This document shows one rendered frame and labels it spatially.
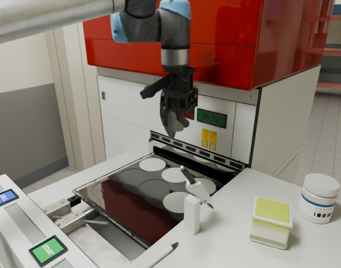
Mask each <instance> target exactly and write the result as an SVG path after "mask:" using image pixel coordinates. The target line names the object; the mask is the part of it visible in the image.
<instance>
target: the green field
mask: <svg viewBox="0 0 341 268"><path fill-rule="evenodd" d="M197 120H199V121H203V122H206V123H210V124H214V125H218V126H221V127H225V121H226V116H224V115H220V114H216V113H211V112H207V111H203V110H198V116H197Z"/></svg>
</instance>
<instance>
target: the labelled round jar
mask: <svg viewBox="0 0 341 268"><path fill-rule="evenodd" d="M339 189H340V184H339V183H338V181H337V180H335V179H334V178H332V177H330V176H327V175H324V174H320V173H311V174H308V175H306V176H305V180H304V185H303V189H302V192H301V196H300V201H299V204H298V212H299V214H300V215H301V216H302V217H303V218H305V219H306V220H308V221H310V222H313V223H318V224H323V223H327V222H329V221H330V218H331V216H332V212H333V210H334V206H335V203H336V199H337V195H338V192H339Z"/></svg>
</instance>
